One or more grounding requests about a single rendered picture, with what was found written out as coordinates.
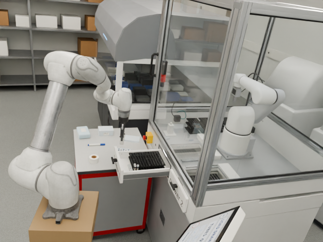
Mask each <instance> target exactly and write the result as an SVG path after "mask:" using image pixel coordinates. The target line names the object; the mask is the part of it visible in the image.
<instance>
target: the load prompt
mask: <svg viewBox="0 0 323 242"><path fill-rule="evenodd" d="M227 219H228V217H226V218H223V219H220V220H219V221H218V222H217V224H216V226H215V227H214V229H213V230H212V232H211V233H210V235H209V236H208V238H207V240H206V241H205V242H214V240H215V238H216V237H217V235H218V233H219V232H220V230H221V228H222V227H223V225H224V223H225V222H226V220H227Z"/></svg>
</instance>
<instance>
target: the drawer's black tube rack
mask: <svg viewBox="0 0 323 242"><path fill-rule="evenodd" d="M132 156H133V158H134V159H133V160H134V161H135V164H136V167H137V165H139V167H137V168H138V170H146V169H163V168H165V167H164V166H166V165H165V163H164V161H163V159H162V157H161V155H160V153H159V151H151V152H135V153H132ZM128 158H129V160H130V163H131V166H132V169H133V170H134V167H133V164H132V161H131V158H130V156H128ZM137 168H136V170H137Z"/></svg>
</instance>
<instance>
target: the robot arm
mask: <svg viewBox="0 0 323 242"><path fill-rule="evenodd" d="M44 67H45V69H46V71H47V72H48V79H49V81H50V82H49V85H48V89H47V91H46V95H45V98H44V101H43V105H42V108H41V111H40V115H39V118H38V121H37V125H36V128H35V131H34V135H33V138H32V141H31V144H30V147H27V148H26V149H24V150H23V152H22V153H21V155H19V156H17V157H15V158H14V159H13V160H12V161H11V163H10V165H9V168H8V174H9V176H10V178H11V179H12V180H13V181H14V182H15V183H17V184H18V185H20V186H22V187H24V188H26V189H29V190H31V191H34V192H38V193H40V194H42V195H43V196H44V197H45V198H46V199H48V201H49V203H48V206H47V208H46V211H45V212H44V214H43V215H42V218H43V219H49V218H55V219H56V221H55V222H56V224H60V223H61V222H62V220H63V219H72V220H78V219H79V210H80V206H81V203H82V200H83V199H84V196H83V195H82V194H80V195H79V178H78V174H77V171H76V169H75V167H74V166H73V165H72V164H71V163H69V162H66V161H57V162H54V163H52V154H51V152H50V151H49V150H50V146H51V143H52V140H53V137H54V133H55V130H56V127H57V123H58V120H59V117H60V113H61V110H62V106H63V103H64V100H65V96H66V93H67V90H68V87H69V86H70V85H71V84H72V83H73V82H74V80H75V79H77V80H82V81H87V82H88V81H89V82H91V83H92V84H94V85H97V88H96V90H95V91H94V93H93V95H94V98H95V99H96V100H97V101H99V102H101V103H104V104H108V105H114V106H116V107H118V121H120V122H121V123H120V126H121V127H120V129H121V132H120V136H119V137H120V145H123V144H124V134H125V133H124V130H125V125H126V122H128V119H129V115H130V108H131V106H132V92H131V90H130V89H128V88H121V89H120V90H119V92H115V91H113V90H112V89H110V87H111V82H110V80H109V78H108V76H107V74H106V72H105V71H104V69H103V68H102V66H101V65H100V64H99V63H97V62H96V61H95V60H94V59H92V58H90V57H87V56H82V55H78V54H75V53H72V52H67V51H53V52H50V53H48V54H47V55H46V56H45V58H44Z"/></svg>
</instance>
